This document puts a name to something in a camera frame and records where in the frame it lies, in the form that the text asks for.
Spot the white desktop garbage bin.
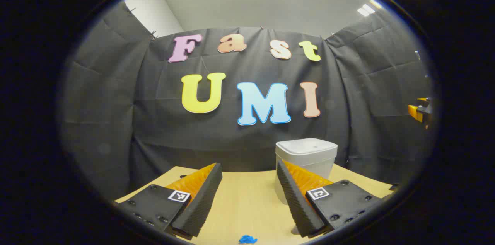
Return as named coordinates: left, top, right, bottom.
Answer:
left=275, top=138, right=338, bottom=205

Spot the black backdrop cloth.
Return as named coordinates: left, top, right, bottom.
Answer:
left=60, top=1, right=434, bottom=201

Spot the small ceiling light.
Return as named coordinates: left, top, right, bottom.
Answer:
left=357, top=0, right=383, bottom=17

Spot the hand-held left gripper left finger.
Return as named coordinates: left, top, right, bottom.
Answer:
left=115, top=162, right=223, bottom=241

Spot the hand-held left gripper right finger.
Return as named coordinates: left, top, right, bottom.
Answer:
left=277, top=160, right=387, bottom=238

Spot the wooden desktop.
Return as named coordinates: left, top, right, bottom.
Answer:
left=115, top=166, right=395, bottom=245

